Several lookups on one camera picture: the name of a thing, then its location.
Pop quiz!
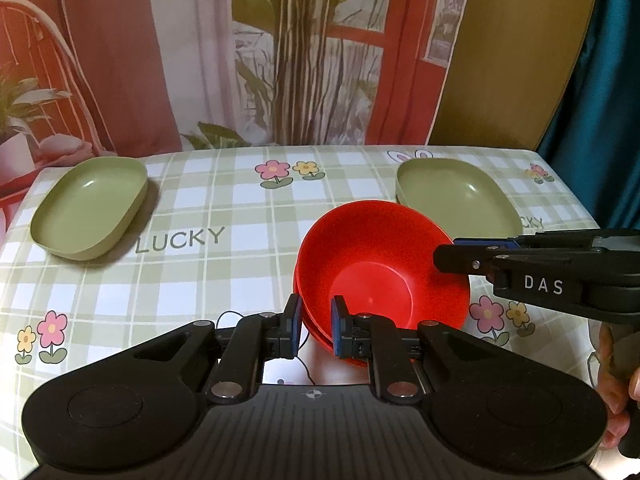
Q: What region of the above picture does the teal curtain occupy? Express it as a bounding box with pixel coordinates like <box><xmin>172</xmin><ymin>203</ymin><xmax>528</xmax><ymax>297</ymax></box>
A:
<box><xmin>537</xmin><ymin>0</ymin><xmax>640</xmax><ymax>232</ymax></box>

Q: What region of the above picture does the green oval plate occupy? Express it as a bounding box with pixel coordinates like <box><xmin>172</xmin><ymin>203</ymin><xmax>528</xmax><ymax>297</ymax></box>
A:
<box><xmin>395</xmin><ymin>157</ymin><xmax>524</xmax><ymax>242</ymax></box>
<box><xmin>29</xmin><ymin>156</ymin><xmax>150</xmax><ymax>262</ymax></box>

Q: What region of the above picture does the thin black wire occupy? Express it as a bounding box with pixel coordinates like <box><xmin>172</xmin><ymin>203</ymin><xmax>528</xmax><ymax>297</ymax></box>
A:
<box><xmin>217</xmin><ymin>310</ymin><xmax>314</xmax><ymax>384</ymax></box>

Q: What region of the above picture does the olive brown panel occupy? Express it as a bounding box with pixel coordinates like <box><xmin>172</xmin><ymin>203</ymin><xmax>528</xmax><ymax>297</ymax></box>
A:
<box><xmin>427</xmin><ymin>0</ymin><xmax>604</xmax><ymax>154</ymax></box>

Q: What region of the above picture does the printed backdrop cloth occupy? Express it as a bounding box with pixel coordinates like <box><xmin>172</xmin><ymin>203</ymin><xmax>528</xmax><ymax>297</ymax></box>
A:
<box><xmin>0</xmin><ymin>0</ymin><xmax>475</xmax><ymax>201</ymax></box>

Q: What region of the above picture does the person's right hand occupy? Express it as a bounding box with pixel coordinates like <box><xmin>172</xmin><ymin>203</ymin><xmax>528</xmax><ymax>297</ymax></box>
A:
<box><xmin>589</xmin><ymin>322</ymin><xmax>640</xmax><ymax>451</ymax></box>

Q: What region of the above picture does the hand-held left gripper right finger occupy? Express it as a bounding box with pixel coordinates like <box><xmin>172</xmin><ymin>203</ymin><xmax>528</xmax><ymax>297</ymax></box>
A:
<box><xmin>330</xmin><ymin>295</ymin><xmax>511</xmax><ymax>407</ymax></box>

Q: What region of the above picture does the red plastic bowl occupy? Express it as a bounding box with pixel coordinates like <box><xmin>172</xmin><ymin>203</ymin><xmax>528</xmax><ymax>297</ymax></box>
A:
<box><xmin>294</xmin><ymin>199</ymin><xmax>471</xmax><ymax>347</ymax></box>
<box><xmin>294</xmin><ymin>266</ymin><xmax>375</xmax><ymax>372</ymax></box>

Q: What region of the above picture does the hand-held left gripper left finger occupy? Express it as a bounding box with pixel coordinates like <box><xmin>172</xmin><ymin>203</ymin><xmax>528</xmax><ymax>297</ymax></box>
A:
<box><xmin>127</xmin><ymin>293</ymin><xmax>304</xmax><ymax>407</ymax></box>

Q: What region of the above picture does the checked floral tablecloth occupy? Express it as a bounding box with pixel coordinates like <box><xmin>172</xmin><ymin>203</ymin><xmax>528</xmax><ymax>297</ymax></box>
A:
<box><xmin>0</xmin><ymin>144</ymin><xmax>602</xmax><ymax>461</ymax></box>

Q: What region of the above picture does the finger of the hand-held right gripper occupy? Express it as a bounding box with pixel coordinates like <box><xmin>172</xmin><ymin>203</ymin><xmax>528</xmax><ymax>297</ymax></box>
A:
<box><xmin>452</xmin><ymin>231</ymin><xmax>610</xmax><ymax>255</ymax></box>
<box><xmin>433</xmin><ymin>243</ymin><xmax>573</xmax><ymax>287</ymax></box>

